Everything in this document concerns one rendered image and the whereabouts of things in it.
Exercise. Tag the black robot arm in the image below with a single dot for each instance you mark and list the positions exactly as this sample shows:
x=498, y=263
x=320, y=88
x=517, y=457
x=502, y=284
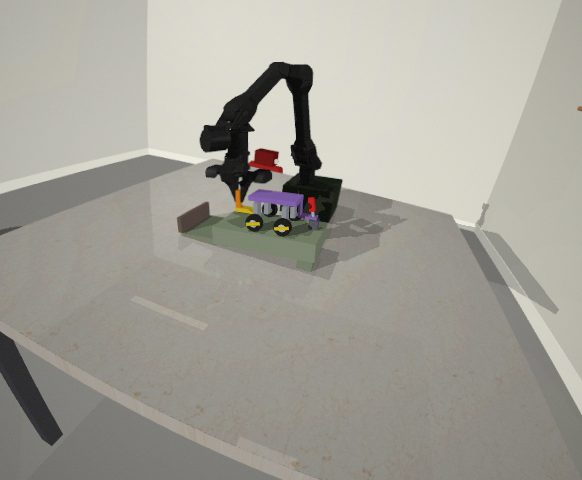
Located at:
x=240, y=110

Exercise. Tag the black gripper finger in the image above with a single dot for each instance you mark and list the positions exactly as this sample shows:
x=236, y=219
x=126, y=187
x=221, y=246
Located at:
x=233, y=188
x=244, y=188

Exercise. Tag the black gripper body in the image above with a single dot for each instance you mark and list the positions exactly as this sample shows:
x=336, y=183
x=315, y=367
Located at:
x=257, y=176

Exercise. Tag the red-headed metal pin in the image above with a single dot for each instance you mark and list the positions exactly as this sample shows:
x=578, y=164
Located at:
x=311, y=203

